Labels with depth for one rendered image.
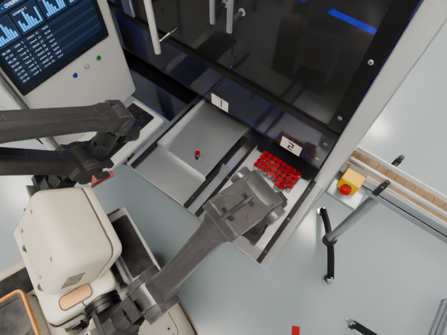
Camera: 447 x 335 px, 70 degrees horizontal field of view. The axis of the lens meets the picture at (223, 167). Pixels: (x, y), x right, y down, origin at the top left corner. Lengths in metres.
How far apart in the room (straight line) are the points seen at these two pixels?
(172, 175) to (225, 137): 0.28
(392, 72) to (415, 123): 2.12
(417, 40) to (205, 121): 0.91
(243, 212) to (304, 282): 1.63
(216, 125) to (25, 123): 0.88
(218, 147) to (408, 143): 1.80
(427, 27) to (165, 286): 0.74
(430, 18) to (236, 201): 0.52
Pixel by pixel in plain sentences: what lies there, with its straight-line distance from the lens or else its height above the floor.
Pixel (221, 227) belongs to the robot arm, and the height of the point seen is 1.55.
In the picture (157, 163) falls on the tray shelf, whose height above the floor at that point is 0.88.
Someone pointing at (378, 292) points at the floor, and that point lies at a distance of 2.28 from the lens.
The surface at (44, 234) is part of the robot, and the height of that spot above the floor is 1.38.
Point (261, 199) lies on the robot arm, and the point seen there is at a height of 1.54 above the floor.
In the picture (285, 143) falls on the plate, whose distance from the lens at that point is 1.25.
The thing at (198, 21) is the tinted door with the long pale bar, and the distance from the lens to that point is 1.16.
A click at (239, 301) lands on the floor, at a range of 2.06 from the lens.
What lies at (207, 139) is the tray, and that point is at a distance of 1.40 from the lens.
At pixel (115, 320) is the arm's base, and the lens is 0.85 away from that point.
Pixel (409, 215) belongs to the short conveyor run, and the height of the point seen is 0.88.
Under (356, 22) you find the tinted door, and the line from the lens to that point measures 0.85.
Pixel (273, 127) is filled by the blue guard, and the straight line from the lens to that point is 1.22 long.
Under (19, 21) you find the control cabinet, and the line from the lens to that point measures 1.23.
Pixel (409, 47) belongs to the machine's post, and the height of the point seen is 1.58.
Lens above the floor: 2.05
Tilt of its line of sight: 62 degrees down
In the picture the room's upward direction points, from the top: 2 degrees clockwise
